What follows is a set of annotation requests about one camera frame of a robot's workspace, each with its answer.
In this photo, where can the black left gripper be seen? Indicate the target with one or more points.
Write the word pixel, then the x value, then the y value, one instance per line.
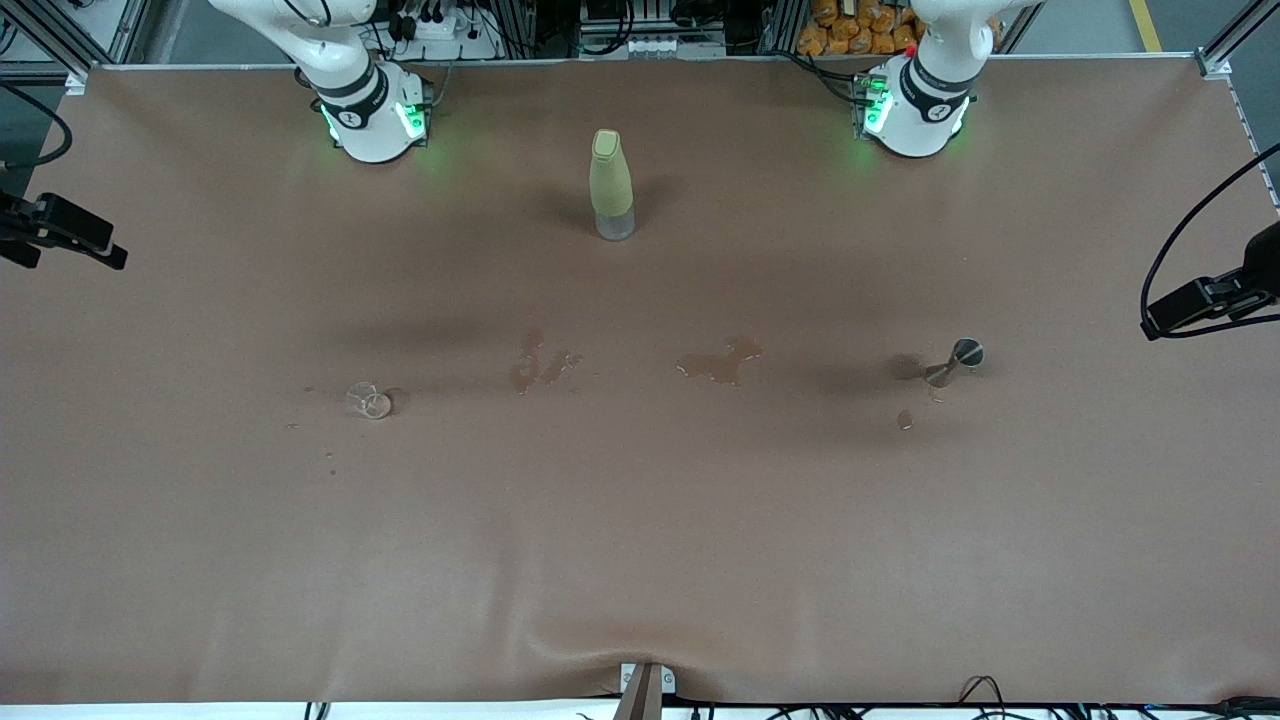
pixel 1262 262

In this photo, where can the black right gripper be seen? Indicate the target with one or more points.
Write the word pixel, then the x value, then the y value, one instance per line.
pixel 12 228

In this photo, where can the metal jigger measuring cup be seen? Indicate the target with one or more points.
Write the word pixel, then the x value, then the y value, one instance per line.
pixel 955 362

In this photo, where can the clear glass cup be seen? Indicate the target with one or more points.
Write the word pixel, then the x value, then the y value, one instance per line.
pixel 370 402

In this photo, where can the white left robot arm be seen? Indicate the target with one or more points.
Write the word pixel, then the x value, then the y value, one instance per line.
pixel 915 115

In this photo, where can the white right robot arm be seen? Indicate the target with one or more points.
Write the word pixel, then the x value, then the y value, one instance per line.
pixel 365 110

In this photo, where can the orange snack packs pile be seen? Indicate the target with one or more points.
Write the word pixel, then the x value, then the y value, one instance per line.
pixel 850 30

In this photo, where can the white power strip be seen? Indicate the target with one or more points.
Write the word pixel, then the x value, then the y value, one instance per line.
pixel 440 28

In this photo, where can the brown liquid spill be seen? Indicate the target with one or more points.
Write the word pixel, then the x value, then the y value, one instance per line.
pixel 720 365
pixel 530 365

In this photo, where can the yellow-green bottle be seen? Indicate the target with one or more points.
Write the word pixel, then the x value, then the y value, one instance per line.
pixel 610 180

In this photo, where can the brown table mat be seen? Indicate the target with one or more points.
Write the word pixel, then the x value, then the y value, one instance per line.
pixel 640 520

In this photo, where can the grey control box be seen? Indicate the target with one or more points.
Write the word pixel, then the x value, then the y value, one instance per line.
pixel 650 45

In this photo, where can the aluminium frame profile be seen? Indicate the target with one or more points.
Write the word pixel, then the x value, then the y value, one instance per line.
pixel 1235 35
pixel 58 38

